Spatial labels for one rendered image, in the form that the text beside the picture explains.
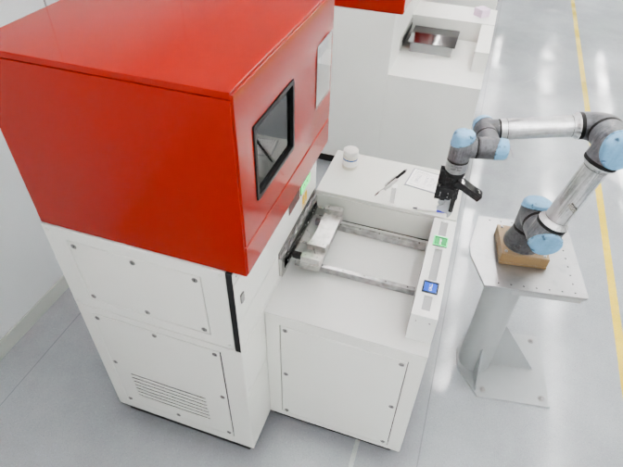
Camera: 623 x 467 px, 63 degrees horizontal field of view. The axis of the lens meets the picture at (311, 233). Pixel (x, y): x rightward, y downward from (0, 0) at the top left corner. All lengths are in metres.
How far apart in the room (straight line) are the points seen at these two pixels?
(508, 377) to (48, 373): 2.40
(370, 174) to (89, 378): 1.77
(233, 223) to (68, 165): 0.51
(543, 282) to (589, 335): 1.10
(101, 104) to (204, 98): 0.30
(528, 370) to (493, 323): 0.50
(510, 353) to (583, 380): 0.43
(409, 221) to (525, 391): 1.16
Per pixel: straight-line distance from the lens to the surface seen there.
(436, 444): 2.67
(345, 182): 2.33
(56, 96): 1.49
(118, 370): 2.45
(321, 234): 2.18
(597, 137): 1.96
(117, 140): 1.44
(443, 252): 2.06
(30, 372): 3.11
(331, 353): 2.02
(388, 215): 2.26
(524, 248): 2.27
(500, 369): 2.97
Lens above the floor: 2.34
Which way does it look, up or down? 42 degrees down
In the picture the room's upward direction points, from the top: 2 degrees clockwise
